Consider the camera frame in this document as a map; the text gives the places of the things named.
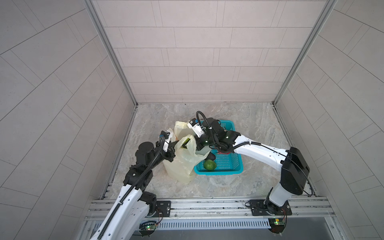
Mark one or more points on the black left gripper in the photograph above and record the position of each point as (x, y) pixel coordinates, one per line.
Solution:
(171, 150)

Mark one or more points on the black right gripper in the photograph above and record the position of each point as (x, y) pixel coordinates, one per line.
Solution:
(197, 140)

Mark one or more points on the yellow printed plastic bag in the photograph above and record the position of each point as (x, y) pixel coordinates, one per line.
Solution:
(182, 168)

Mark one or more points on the dark avocado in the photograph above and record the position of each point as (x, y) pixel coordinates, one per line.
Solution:
(211, 157)

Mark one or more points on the green lime fruit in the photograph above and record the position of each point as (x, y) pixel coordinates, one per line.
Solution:
(209, 165)

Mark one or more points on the bright green custard apple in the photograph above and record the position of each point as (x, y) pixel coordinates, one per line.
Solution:
(184, 145)

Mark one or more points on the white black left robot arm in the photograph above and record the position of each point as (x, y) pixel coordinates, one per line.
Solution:
(133, 203)

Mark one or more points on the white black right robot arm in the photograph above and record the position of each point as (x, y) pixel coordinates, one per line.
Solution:
(293, 168)

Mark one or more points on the teal plastic basket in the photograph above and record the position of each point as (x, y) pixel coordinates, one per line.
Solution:
(227, 164)

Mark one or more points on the left green circuit board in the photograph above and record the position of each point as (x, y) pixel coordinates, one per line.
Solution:
(147, 228)

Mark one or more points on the green circuit board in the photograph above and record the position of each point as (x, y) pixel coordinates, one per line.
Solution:
(147, 228)
(277, 225)

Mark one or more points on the right green circuit board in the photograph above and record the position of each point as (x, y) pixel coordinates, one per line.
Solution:
(277, 225)

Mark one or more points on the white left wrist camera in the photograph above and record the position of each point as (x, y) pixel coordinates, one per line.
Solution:
(165, 137)

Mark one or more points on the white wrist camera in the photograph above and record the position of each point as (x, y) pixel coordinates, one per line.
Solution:
(165, 137)
(196, 127)

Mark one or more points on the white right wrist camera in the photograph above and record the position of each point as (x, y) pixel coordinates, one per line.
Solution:
(196, 127)

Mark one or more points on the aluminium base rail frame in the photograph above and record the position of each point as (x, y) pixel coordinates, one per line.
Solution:
(312, 218)

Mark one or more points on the grey aluminium corner post left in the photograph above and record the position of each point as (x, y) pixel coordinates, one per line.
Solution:
(107, 44)

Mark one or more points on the grey aluminium corner post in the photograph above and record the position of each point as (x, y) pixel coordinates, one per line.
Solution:
(107, 44)
(320, 22)

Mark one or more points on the grey aluminium corner post right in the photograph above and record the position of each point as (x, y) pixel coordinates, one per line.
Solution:
(320, 22)

